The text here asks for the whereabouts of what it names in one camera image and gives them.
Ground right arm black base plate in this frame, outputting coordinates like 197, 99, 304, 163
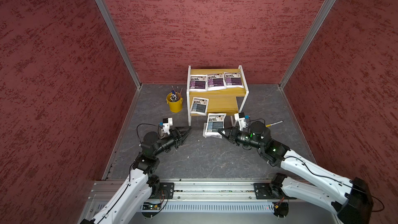
253, 183, 295, 200

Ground right aluminium corner post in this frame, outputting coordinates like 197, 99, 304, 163
279, 0, 336, 91

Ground yellow pen cup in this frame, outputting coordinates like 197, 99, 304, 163
166, 93, 183, 113

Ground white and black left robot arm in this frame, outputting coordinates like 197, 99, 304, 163
81, 127, 192, 224

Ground aluminium corner post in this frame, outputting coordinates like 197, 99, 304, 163
279, 0, 336, 91
95, 0, 142, 90

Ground aluminium mounting rail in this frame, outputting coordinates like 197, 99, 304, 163
88, 178, 271, 202

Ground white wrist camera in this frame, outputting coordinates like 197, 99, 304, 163
234, 113, 249, 131
160, 118, 173, 135

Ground yellow handled screwdriver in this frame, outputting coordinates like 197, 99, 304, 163
266, 120, 284, 128

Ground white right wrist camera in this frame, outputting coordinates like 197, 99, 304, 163
234, 113, 249, 131

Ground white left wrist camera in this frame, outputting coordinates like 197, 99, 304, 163
160, 118, 173, 135

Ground left aluminium corner post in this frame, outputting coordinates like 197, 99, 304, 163
95, 0, 142, 90

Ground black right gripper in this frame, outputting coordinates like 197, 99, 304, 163
218, 125, 263, 150

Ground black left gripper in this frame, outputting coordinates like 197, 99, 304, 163
153, 126, 192, 157

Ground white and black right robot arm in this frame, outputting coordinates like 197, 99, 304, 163
218, 121, 374, 224

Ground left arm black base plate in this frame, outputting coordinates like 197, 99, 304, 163
149, 182, 175, 200

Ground wooden shelf with white frame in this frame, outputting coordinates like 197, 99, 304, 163
186, 65, 249, 125

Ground pens in cup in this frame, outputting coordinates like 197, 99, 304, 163
170, 86, 182, 102

